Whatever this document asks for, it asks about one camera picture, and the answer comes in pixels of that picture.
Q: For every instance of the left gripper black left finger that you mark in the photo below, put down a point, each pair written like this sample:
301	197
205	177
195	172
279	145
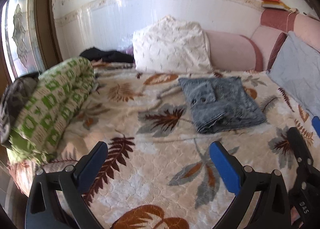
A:
55	199

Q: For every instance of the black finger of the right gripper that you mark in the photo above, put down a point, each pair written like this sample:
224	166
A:
298	146
316	125

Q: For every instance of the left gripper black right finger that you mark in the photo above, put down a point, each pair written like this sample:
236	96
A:
272	209

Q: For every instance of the blue denim pants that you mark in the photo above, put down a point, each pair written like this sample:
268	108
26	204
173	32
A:
220	104

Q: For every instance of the light blue pillow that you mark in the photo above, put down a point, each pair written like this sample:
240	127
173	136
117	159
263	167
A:
296	70

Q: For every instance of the green checkered rolled quilt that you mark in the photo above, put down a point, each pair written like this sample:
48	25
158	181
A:
58	96

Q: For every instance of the pink padded headboard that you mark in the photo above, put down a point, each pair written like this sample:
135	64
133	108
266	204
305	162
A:
236	52

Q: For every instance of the cream leaf-print fleece blanket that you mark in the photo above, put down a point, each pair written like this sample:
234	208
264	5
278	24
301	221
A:
158	173

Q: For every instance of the dark grey cloth bundle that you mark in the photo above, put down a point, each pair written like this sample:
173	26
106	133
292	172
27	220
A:
14	98

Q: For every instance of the orange brush on headboard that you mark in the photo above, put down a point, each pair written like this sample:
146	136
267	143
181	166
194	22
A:
274	4

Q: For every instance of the black cloth on bed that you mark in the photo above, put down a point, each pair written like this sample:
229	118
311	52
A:
112	56

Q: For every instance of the white patterned pillow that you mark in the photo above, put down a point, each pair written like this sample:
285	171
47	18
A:
172	46

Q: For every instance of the brown wooden window frame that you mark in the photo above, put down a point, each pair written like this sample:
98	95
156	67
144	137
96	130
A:
28	38

